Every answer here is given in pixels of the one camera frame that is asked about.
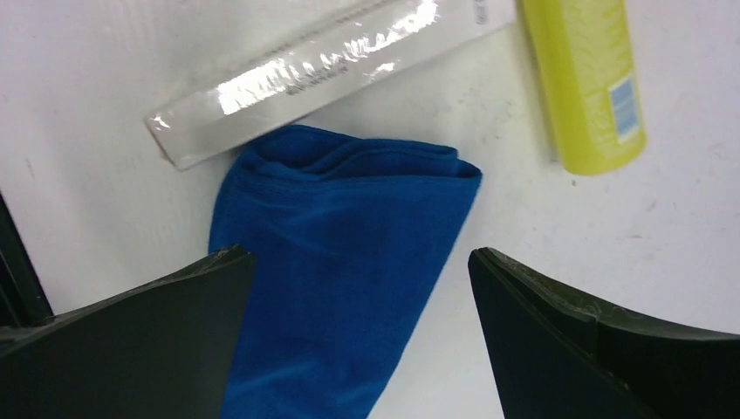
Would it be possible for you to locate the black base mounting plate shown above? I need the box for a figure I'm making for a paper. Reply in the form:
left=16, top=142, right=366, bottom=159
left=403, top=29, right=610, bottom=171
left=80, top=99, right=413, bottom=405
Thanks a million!
left=1, top=197, right=53, bottom=327

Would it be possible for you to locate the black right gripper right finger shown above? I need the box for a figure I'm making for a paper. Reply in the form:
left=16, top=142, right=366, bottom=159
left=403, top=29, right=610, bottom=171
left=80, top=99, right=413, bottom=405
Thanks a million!
left=468, top=248, right=739, bottom=418

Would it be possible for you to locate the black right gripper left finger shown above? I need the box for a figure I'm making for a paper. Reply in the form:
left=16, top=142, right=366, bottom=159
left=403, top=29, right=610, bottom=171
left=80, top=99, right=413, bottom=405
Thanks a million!
left=1, top=246, right=256, bottom=418

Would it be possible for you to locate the yellow-green tube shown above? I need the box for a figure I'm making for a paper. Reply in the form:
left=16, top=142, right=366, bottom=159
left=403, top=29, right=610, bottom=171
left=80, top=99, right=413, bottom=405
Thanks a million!
left=521, top=0, right=647, bottom=175

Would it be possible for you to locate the blue cloth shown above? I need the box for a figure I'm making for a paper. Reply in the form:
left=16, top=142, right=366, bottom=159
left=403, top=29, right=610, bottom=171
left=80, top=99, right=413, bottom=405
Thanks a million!
left=209, top=125, right=483, bottom=418

